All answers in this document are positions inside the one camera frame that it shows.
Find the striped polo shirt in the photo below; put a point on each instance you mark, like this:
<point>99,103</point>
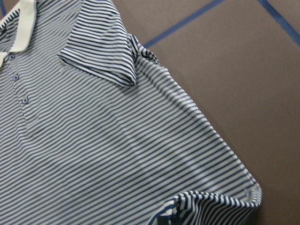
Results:
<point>94,131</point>

